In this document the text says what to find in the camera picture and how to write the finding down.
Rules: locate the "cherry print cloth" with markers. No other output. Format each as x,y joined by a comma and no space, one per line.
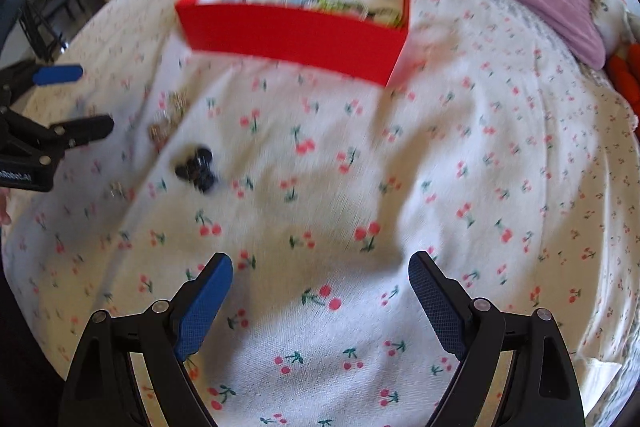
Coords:
400,187

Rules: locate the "person's left hand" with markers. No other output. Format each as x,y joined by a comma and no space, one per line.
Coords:
4,209

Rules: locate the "small silver charm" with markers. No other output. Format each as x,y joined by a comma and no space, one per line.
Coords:
117,191

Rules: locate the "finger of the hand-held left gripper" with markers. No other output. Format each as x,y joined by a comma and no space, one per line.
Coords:
57,74
82,129

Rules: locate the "orange plush toy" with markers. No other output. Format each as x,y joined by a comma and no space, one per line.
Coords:
625,77

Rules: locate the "black beaded hair clip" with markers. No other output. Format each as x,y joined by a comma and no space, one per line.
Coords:
196,169

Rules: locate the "red cardboard box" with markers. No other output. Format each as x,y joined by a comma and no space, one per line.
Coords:
290,37

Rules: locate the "silver linked rings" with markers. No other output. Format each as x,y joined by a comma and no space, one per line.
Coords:
160,130

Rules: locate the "small gold earring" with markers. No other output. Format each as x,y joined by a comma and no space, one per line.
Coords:
176,100

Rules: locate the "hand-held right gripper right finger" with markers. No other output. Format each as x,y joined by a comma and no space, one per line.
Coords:
437,307

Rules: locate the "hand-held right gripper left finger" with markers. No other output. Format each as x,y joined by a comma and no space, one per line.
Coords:
202,312

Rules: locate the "white printed pillow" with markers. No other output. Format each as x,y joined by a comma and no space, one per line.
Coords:
612,9

